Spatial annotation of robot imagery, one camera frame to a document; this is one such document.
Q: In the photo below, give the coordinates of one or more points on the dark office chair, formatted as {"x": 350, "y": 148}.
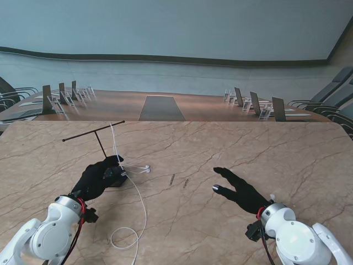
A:
{"x": 5, "y": 85}

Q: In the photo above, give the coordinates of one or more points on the white paper sheet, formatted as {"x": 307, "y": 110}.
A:
{"x": 299, "y": 114}
{"x": 30, "y": 103}

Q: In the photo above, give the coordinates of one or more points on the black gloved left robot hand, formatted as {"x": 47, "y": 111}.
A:
{"x": 93, "y": 179}

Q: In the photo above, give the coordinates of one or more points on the brown conference table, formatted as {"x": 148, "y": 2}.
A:
{"x": 207, "y": 107}

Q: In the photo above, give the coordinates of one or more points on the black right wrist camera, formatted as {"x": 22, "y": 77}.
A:
{"x": 253, "y": 232}

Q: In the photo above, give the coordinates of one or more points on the grey office chair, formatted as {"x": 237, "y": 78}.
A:
{"x": 331, "y": 88}
{"x": 342, "y": 98}
{"x": 346, "y": 113}

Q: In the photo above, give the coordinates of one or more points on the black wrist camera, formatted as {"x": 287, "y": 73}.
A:
{"x": 91, "y": 216}
{"x": 253, "y": 232}

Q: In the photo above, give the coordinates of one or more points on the black T rack marble base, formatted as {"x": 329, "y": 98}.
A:
{"x": 118, "y": 181}

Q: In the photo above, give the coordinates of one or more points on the clear acrylic name holder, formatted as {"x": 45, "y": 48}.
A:
{"x": 227, "y": 95}
{"x": 69, "y": 100}
{"x": 79, "y": 96}
{"x": 56, "y": 105}
{"x": 90, "y": 90}
{"x": 246, "y": 105}
{"x": 266, "y": 112}

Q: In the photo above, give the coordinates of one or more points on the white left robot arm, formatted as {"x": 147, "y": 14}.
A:
{"x": 52, "y": 237}

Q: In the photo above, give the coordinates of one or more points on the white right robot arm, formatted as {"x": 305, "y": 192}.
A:
{"x": 295, "y": 240}

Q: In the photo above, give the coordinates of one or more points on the brown upright desk screen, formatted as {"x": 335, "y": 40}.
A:
{"x": 278, "y": 109}
{"x": 254, "y": 102}
{"x": 238, "y": 96}
{"x": 74, "y": 88}
{"x": 47, "y": 96}
{"x": 61, "y": 91}

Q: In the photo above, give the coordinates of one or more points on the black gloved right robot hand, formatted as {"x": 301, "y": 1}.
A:
{"x": 245, "y": 196}

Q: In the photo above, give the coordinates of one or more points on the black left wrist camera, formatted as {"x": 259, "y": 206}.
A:
{"x": 91, "y": 216}

